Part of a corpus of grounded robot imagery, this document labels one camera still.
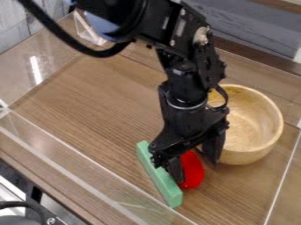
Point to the red plush strawberry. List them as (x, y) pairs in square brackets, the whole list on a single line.
[(192, 170)]

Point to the clear acrylic front wall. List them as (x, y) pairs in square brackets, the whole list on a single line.
[(100, 197)]

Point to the black metal table frame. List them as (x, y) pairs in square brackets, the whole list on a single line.
[(36, 211)]

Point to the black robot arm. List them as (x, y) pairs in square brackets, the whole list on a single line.
[(169, 26)]

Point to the clear acrylic corner bracket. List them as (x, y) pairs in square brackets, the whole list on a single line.
[(85, 31)]

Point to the green rectangular block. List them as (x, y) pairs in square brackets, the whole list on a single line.
[(160, 178)]

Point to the wooden bowl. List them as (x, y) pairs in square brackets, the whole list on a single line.
[(255, 125)]

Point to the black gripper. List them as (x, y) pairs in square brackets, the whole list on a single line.
[(189, 125)]

